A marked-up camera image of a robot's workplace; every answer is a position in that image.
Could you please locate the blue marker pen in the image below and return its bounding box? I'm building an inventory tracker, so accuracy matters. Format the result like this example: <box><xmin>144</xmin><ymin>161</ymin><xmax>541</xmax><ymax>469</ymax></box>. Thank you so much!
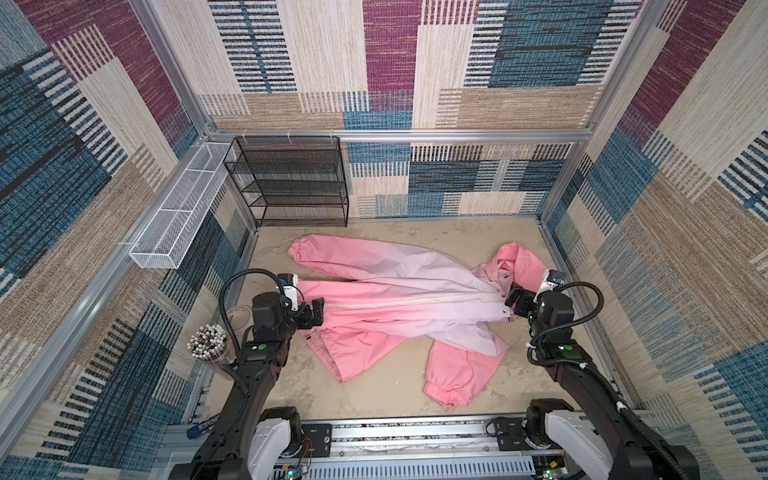
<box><xmin>186</xmin><ymin>414</ymin><xmax>220</xmax><ymax>440</ymax></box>

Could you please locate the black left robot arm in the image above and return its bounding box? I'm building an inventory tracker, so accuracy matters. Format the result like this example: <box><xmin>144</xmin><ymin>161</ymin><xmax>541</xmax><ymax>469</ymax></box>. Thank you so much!
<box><xmin>169</xmin><ymin>268</ymin><xmax>324</xmax><ymax>479</ymax></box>

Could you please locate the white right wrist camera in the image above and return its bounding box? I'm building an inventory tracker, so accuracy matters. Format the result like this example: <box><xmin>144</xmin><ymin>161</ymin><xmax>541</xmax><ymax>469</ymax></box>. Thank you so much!
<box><xmin>537</xmin><ymin>269</ymin><xmax>567</xmax><ymax>295</ymax></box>

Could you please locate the black wire shelf rack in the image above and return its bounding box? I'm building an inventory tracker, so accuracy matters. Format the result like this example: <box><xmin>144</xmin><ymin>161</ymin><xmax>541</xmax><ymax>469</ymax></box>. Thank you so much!
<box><xmin>224</xmin><ymin>136</ymin><xmax>350</xmax><ymax>228</ymax></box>

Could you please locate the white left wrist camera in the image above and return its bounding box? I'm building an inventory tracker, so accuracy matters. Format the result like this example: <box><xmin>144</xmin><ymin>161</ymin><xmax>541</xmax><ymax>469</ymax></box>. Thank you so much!
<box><xmin>277</xmin><ymin>273</ymin><xmax>300</xmax><ymax>312</ymax></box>

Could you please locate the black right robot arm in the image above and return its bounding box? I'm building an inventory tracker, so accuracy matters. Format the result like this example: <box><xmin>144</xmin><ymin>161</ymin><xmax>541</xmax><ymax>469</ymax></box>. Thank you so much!
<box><xmin>505</xmin><ymin>270</ymin><xmax>700</xmax><ymax>479</ymax></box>

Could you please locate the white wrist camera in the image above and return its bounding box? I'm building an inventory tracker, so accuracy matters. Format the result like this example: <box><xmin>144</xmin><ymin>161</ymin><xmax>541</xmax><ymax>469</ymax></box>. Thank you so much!
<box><xmin>277</xmin><ymin>273</ymin><xmax>300</xmax><ymax>312</ymax></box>
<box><xmin>537</xmin><ymin>269</ymin><xmax>567</xmax><ymax>295</ymax></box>

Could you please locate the white wire mesh basket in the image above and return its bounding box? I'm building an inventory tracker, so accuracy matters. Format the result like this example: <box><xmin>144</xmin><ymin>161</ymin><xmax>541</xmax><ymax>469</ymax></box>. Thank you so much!
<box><xmin>129</xmin><ymin>143</ymin><xmax>229</xmax><ymax>270</ymax></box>

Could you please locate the pink hooded zip jacket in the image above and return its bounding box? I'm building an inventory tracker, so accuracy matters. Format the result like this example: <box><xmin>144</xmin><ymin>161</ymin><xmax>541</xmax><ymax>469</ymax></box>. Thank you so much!
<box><xmin>288</xmin><ymin>234</ymin><xmax>547</xmax><ymax>407</ymax></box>

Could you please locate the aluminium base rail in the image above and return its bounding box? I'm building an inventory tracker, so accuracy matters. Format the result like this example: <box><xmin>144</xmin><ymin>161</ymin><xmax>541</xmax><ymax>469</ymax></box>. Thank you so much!
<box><xmin>155</xmin><ymin>409</ymin><xmax>661</xmax><ymax>480</ymax></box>

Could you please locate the cup of white-tipped markers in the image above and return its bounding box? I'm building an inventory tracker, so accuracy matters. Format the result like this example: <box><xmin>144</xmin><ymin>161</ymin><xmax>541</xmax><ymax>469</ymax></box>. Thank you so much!
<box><xmin>187</xmin><ymin>324</ymin><xmax>232</xmax><ymax>364</ymax></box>

